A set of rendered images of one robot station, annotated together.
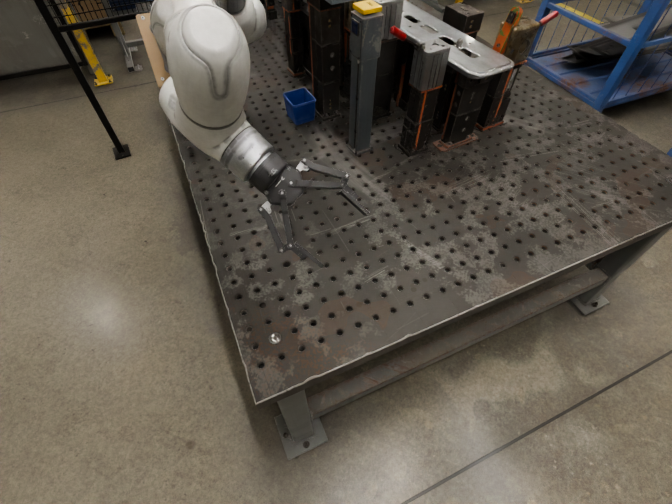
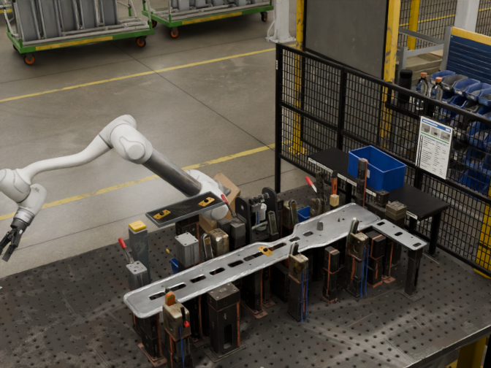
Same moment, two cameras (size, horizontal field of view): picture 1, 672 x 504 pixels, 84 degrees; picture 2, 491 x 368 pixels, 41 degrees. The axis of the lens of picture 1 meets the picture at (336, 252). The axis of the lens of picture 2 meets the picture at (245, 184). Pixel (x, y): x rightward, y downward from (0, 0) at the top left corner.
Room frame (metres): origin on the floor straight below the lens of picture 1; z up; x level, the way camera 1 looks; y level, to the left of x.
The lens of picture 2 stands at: (1.37, -2.73, 2.75)
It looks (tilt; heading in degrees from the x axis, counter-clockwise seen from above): 28 degrees down; 84
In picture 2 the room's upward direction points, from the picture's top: 1 degrees counter-clockwise
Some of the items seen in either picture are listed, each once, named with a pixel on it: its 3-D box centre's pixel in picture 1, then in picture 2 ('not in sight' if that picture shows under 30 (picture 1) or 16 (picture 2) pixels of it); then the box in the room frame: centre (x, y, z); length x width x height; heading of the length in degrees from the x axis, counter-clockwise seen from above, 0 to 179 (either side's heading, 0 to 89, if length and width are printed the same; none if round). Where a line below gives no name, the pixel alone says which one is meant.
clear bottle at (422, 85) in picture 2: not in sight; (421, 90); (2.66, 0.47, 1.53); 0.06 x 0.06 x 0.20
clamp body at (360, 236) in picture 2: not in sight; (356, 264); (2.19, -0.13, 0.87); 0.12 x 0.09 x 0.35; 118
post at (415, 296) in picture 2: not in sight; (413, 271); (2.46, -0.19, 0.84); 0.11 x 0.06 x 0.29; 118
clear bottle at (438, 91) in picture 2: not in sight; (436, 96); (2.71, 0.38, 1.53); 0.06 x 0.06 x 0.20
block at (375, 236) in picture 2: not in sight; (372, 258); (2.30, -0.05, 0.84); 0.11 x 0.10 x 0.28; 118
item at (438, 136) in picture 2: not in sight; (434, 147); (2.68, 0.25, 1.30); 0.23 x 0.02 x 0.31; 118
